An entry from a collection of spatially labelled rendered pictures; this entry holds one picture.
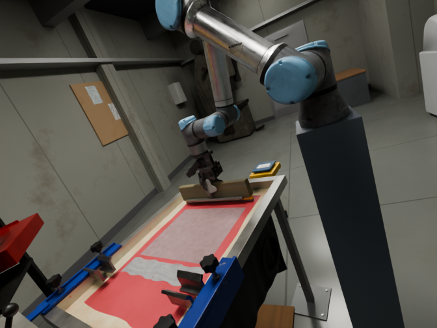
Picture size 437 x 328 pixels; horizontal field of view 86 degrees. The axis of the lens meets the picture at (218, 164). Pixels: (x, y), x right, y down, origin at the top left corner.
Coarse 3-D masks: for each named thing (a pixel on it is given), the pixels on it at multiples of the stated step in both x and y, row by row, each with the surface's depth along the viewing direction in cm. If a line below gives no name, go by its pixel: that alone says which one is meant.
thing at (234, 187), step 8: (192, 184) 112; (216, 184) 101; (224, 184) 99; (232, 184) 97; (240, 184) 94; (248, 184) 95; (184, 192) 114; (192, 192) 111; (200, 192) 108; (216, 192) 103; (224, 192) 101; (232, 192) 98; (240, 192) 96; (248, 192) 94; (184, 200) 117
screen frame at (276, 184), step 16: (272, 176) 102; (272, 192) 89; (256, 208) 83; (272, 208) 85; (144, 224) 107; (256, 224) 74; (128, 240) 98; (240, 240) 70; (256, 240) 73; (112, 256) 91; (240, 256) 65; (80, 288) 81; (64, 304) 77; (48, 320) 70; (64, 320) 67; (80, 320) 64
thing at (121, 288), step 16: (192, 208) 112; (208, 208) 105; (176, 224) 103; (192, 224) 98; (160, 240) 95; (176, 240) 91; (144, 256) 89; (160, 256) 85; (112, 288) 78; (128, 288) 75; (96, 304) 74; (112, 304) 71; (128, 304) 68
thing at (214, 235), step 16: (224, 208) 100; (240, 208) 95; (208, 224) 93; (224, 224) 88; (240, 224) 84; (192, 240) 86; (208, 240) 83; (224, 240) 79; (176, 256) 81; (192, 256) 77; (144, 288) 72; (160, 288) 69; (176, 288) 67; (144, 304) 66; (160, 304) 64; (128, 320) 63; (144, 320) 61; (176, 320) 57
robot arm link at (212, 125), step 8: (216, 112) 93; (200, 120) 89; (208, 120) 85; (216, 120) 85; (224, 120) 91; (192, 128) 90; (200, 128) 88; (208, 128) 85; (216, 128) 85; (224, 128) 88; (200, 136) 90; (208, 136) 89
